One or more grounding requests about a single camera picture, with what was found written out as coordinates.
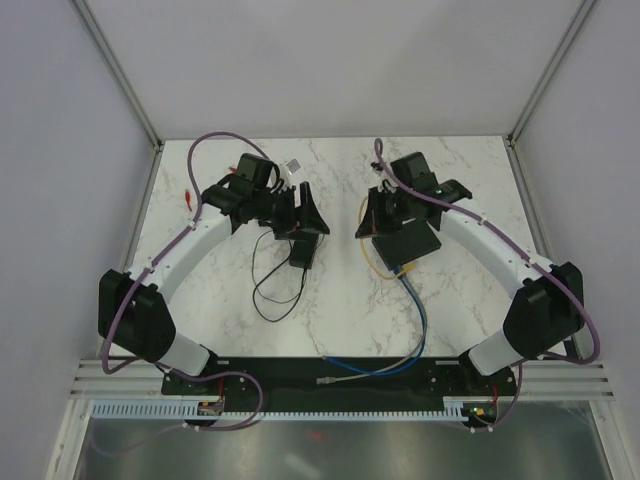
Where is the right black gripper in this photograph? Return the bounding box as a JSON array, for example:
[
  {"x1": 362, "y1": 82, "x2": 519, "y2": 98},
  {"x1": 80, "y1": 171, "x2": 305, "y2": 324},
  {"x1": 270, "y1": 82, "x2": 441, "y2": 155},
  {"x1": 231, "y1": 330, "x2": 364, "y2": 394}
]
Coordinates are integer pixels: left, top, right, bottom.
[{"x1": 357, "y1": 187, "x2": 413, "y2": 240}]

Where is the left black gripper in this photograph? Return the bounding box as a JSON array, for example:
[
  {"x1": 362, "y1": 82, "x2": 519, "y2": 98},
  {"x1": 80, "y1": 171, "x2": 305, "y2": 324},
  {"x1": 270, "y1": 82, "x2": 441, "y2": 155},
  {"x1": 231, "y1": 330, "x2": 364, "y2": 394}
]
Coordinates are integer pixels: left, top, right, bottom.
[{"x1": 252, "y1": 182, "x2": 328, "y2": 242}]

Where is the black power adapter with cord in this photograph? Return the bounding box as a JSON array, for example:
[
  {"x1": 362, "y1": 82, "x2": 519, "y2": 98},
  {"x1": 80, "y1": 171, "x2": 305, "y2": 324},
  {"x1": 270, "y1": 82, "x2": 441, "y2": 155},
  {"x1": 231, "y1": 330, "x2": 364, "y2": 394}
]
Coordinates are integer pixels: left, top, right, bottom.
[{"x1": 251, "y1": 230, "x2": 326, "y2": 324}]

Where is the black network switch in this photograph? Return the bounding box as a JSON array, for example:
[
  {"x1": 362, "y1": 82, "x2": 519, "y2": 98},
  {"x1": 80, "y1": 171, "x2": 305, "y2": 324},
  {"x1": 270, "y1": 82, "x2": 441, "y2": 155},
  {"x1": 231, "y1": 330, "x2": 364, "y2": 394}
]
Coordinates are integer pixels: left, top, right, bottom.
[{"x1": 372, "y1": 220, "x2": 442, "y2": 270}]

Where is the yellow ethernet cable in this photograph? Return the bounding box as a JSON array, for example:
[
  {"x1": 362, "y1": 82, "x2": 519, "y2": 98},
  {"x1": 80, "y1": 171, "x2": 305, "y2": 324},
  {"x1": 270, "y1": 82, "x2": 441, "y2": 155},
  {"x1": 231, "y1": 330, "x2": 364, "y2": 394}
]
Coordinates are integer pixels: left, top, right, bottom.
[{"x1": 355, "y1": 197, "x2": 416, "y2": 281}]

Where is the red ethernet cable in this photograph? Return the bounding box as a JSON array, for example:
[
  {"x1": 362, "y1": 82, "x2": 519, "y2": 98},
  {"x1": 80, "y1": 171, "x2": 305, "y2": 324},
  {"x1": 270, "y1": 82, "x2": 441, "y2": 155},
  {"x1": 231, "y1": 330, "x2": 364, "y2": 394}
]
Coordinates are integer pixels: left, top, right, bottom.
[{"x1": 182, "y1": 164, "x2": 241, "y2": 214}]

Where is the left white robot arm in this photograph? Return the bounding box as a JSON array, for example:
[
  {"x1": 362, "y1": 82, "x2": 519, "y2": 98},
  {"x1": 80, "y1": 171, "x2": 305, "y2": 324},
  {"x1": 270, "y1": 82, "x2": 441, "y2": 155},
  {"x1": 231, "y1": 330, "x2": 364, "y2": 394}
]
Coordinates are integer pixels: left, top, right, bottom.
[{"x1": 98, "y1": 172, "x2": 330, "y2": 394}]

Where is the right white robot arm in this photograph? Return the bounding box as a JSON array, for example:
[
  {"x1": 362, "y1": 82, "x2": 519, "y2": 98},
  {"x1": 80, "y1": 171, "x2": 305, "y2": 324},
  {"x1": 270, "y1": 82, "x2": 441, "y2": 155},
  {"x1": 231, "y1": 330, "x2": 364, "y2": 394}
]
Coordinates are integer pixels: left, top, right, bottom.
[{"x1": 355, "y1": 152, "x2": 586, "y2": 394}]

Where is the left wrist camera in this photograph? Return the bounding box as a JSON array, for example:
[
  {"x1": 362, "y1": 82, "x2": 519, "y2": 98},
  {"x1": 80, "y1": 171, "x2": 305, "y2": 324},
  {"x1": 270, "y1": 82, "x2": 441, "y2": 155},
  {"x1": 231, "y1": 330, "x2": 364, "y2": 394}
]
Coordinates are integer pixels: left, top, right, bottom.
[{"x1": 279, "y1": 159, "x2": 302, "y2": 188}]

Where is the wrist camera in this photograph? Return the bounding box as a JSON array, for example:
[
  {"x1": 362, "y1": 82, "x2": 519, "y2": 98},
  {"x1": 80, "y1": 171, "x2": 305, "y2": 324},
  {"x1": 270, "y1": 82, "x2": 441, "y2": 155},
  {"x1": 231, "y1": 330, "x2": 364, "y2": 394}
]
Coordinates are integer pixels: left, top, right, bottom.
[
  {"x1": 279, "y1": 159, "x2": 302, "y2": 188},
  {"x1": 390, "y1": 152, "x2": 472, "y2": 203}
]

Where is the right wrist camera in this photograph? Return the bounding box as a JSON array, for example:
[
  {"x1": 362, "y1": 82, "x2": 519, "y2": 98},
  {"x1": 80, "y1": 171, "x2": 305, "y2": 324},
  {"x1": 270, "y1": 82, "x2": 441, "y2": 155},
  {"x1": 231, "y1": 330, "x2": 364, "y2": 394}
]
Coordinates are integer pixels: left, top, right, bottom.
[{"x1": 390, "y1": 152, "x2": 472, "y2": 203}]

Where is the blue ethernet cable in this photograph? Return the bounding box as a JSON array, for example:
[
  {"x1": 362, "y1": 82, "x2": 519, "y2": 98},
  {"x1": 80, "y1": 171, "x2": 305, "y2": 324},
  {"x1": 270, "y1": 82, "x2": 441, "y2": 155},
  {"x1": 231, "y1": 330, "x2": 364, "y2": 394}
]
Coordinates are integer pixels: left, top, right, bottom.
[{"x1": 322, "y1": 267, "x2": 429, "y2": 376}]

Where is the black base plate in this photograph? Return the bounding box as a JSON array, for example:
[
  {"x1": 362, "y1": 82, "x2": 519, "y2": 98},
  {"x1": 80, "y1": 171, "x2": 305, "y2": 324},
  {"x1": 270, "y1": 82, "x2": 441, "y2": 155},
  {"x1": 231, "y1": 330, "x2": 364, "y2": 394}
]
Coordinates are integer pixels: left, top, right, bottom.
[{"x1": 159, "y1": 355, "x2": 519, "y2": 414}]

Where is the white slotted cable duct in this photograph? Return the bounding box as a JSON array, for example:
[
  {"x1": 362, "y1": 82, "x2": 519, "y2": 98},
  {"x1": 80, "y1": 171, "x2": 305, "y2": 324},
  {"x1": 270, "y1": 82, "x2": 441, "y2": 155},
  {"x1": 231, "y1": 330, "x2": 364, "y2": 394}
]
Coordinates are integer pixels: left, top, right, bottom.
[{"x1": 91, "y1": 399, "x2": 468, "y2": 422}]

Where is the aluminium front rail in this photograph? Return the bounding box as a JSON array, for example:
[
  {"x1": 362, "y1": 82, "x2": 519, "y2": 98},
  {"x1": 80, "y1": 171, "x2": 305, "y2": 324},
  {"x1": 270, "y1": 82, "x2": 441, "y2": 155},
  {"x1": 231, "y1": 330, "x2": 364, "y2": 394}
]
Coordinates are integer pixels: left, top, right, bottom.
[{"x1": 70, "y1": 360, "x2": 615, "y2": 402}]

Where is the right aluminium frame post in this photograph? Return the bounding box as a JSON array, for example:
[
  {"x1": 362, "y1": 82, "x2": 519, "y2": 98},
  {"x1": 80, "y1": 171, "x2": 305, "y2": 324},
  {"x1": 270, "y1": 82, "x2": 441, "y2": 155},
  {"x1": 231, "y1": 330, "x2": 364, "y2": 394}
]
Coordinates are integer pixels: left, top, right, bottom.
[{"x1": 505, "y1": 0, "x2": 599, "y2": 149}]

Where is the aluminium frame post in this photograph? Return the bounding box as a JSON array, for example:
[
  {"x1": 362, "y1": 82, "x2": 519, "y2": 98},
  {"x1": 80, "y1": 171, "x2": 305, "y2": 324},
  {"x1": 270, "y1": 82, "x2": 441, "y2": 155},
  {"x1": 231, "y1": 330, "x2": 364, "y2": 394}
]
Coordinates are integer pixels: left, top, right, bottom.
[
  {"x1": 69, "y1": 0, "x2": 163, "y2": 152},
  {"x1": 505, "y1": 0, "x2": 599, "y2": 149}
]

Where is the left aluminium frame post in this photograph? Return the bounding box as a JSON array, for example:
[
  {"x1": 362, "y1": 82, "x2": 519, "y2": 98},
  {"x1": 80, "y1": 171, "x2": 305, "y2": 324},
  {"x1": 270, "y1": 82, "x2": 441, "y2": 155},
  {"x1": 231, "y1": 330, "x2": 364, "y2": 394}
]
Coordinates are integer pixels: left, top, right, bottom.
[{"x1": 69, "y1": 0, "x2": 163, "y2": 152}]

